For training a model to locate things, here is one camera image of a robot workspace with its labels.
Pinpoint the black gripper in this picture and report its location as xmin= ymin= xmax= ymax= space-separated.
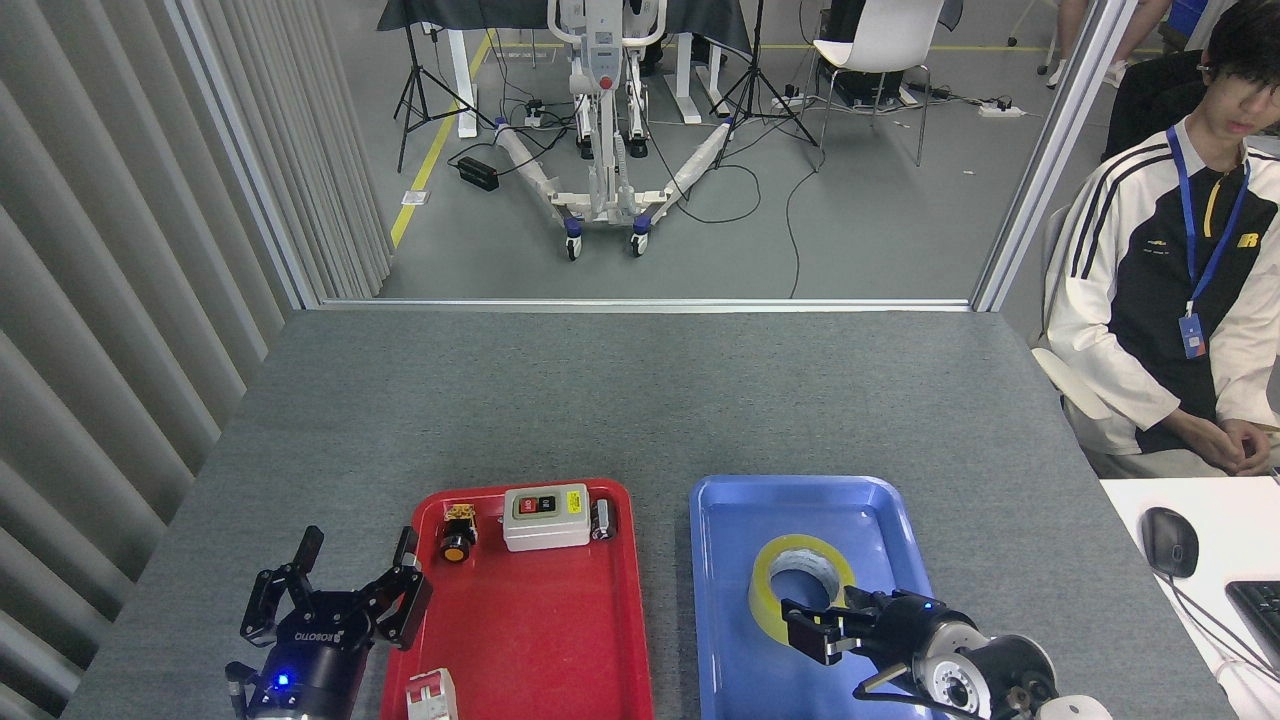
xmin=780 ymin=585 xmax=959 ymax=689
xmin=240 ymin=526 xmax=435 ymax=717

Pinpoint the yellow tape roll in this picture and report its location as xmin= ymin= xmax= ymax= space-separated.
xmin=748 ymin=534 xmax=858 ymax=646

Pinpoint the person's right hand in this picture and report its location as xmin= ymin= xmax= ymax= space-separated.
xmin=1180 ymin=415 xmax=1242 ymax=470

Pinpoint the person's left hand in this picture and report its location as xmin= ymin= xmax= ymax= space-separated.
xmin=1228 ymin=420 xmax=1274 ymax=478

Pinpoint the blue plastic tray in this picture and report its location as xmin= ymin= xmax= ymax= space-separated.
xmin=690 ymin=475 xmax=949 ymax=720

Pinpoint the white and red circuit breaker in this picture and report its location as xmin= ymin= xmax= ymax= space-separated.
xmin=405 ymin=668 xmax=459 ymax=720

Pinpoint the orange push button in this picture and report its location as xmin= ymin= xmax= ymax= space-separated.
xmin=440 ymin=504 xmax=479 ymax=563

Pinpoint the red plastic tray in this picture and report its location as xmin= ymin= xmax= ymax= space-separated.
xmin=378 ymin=478 xmax=655 ymax=720

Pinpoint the black computer mouse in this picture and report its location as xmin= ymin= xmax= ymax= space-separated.
xmin=1141 ymin=507 xmax=1200 ymax=580

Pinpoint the grey pleated curtain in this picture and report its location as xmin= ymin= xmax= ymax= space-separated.
xmin=0 ymin=0 xmax=396 ymax=720

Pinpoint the white desk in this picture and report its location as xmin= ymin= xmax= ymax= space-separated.
xmin=1100 ymin=476 xmax=1280 ymax=720

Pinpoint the black keyboard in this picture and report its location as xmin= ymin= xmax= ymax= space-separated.
xmin=1225 ymin=580 xmax=1280 ymax=673

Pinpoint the black tripod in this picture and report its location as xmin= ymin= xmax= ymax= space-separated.
xmin=393 ymin=20 xmax=496 ymax=173
xmin=712 ymin=0 xmax=819 ymax=169

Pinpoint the white stand on wheels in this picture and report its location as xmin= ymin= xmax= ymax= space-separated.
xmin=492 ymin=0 xmax=736 ymax=261

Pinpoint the white chair with metal legs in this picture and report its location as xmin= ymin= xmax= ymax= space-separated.
xmin=812 ymin=0 xmax=946 ymax=167

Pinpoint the black chair back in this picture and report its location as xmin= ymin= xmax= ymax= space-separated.
xmin=1100 ymin=50 xmax=1211 ymax=161

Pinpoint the table with black cloth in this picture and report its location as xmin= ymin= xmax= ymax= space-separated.
xmin=377 ymin=0 xmax=753 ymax=139

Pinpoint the white two-button switch box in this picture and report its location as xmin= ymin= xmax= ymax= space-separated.
xmin=502 ymin=483 xmax=592 ymax=553

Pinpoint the black mouse cable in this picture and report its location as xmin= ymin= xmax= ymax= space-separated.
xmin=1165 ymin=575 xmax=1280 ymax=686

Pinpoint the silver horizontal rail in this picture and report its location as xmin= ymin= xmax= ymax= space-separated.
xmin=318 ymin=298 xmax=973 ymax=313

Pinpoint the long black floor cable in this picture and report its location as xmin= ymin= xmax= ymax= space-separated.
xmin=640 ymin=110 xmax=823 ymax=299

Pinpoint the seated person with lanyard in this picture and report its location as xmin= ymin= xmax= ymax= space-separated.
xmin=1043 ymin=0 xmax=1280 ymax=479

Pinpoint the blue lanyard with badge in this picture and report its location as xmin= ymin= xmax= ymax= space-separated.
xmin=1165 ymin=125 xmax=1251 ymax=361

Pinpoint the silver post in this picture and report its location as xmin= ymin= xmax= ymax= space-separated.
xmin=165 ymin=0 xmax=321 ymax=311
xmin=972 ymin=0 xmax=1141 ymax=313

